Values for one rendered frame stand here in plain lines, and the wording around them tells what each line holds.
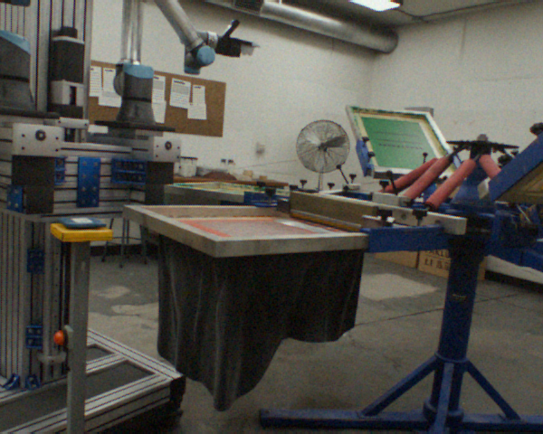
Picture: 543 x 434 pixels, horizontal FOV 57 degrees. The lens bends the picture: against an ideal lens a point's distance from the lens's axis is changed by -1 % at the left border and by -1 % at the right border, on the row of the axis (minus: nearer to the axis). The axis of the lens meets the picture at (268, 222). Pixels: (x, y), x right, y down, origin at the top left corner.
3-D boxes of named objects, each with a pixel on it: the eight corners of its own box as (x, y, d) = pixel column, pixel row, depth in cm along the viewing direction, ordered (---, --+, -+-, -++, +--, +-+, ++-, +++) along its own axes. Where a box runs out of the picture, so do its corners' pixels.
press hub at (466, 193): (452, 462, 205) (501, 130, 186) (380, 418, 236) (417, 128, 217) (502, 437, 227) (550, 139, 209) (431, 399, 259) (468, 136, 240)
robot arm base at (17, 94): (-27, 105, 156) (-27, 72, 154) (20, 110, 168) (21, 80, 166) (-5, 106, 147) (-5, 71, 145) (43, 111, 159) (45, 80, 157)
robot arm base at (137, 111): (108, 121, 195) (109, 95, 194) (138, 125, 207) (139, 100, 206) (132, 122, 186) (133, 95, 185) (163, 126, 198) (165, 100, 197)
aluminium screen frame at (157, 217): (214, 258, 110) (215, 240, 110) (122, 217, 157) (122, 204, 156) (433, 244, 156) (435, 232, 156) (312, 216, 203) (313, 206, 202)
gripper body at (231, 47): (234, 58, 231) (210, 52, 225) (237, 38, 228) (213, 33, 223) (241, 58, 224) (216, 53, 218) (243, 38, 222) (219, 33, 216)
